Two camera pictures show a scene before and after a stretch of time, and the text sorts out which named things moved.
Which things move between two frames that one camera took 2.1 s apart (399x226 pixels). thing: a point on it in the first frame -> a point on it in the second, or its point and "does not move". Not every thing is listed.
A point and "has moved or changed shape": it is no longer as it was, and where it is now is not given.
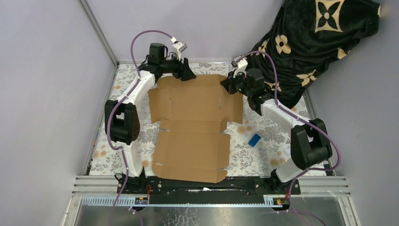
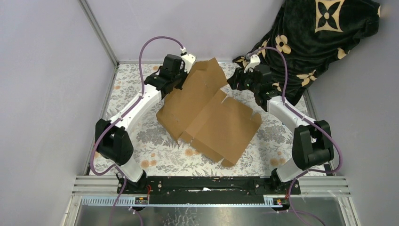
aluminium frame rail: (325, 184) does not move
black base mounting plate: (231, 190) does not move
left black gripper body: (171, 66) -> (178, 79)
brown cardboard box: (189, 144) has moved or changed shape
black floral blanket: (307, 35) does not move
